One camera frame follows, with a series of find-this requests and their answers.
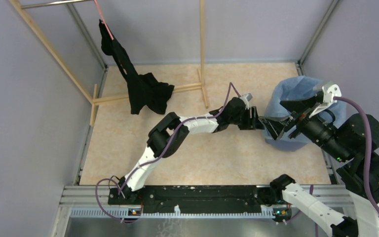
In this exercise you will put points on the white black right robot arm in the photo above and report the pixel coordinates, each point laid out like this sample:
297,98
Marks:
353,144

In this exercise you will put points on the metal hanging rod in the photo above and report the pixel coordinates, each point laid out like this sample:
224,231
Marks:
48,4

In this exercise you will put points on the pink clothes hanger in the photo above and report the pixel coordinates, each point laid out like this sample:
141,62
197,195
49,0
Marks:
103,19

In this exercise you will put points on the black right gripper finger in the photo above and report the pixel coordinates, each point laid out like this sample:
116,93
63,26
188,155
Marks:
305,106
276,127

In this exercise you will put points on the blue plastic trash bin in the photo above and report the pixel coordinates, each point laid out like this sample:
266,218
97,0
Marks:
286,146

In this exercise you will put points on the black printed t-shirt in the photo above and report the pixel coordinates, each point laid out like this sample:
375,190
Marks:
143,90

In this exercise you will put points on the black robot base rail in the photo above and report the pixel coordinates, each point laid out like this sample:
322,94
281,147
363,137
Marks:
206,201

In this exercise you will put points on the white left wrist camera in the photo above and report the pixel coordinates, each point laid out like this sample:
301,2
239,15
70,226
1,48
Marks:
246,98

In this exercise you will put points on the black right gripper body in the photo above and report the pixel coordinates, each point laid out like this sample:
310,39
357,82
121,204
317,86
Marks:
302,121

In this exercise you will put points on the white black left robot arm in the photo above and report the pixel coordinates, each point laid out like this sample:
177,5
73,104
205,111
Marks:
169,134

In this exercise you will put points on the light blue plastic trash bag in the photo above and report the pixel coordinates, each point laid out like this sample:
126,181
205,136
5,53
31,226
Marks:
294,88

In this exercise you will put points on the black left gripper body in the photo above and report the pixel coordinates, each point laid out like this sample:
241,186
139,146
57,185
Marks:
247,122

